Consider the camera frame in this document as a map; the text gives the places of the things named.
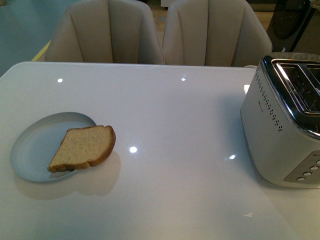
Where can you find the light blue round plate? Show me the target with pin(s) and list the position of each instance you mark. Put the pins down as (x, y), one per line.
(34, 149)

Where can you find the left beige upholstered chair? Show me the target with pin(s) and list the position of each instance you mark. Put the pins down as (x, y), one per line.
(106, 31)

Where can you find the white two-slot toaster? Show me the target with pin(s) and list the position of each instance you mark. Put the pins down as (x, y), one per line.
(280, 117)

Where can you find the slice of brown bread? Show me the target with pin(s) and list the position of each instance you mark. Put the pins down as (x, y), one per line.
(82, 148)

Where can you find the beige upholstered chair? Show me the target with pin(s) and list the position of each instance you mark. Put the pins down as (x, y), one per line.
(224, 33)
(106, 31)

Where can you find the right beige upholstered chair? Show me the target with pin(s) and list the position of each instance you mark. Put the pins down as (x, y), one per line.
(224, 33)

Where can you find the dark washing machine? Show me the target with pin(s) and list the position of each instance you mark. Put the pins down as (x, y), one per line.
(295, 27)

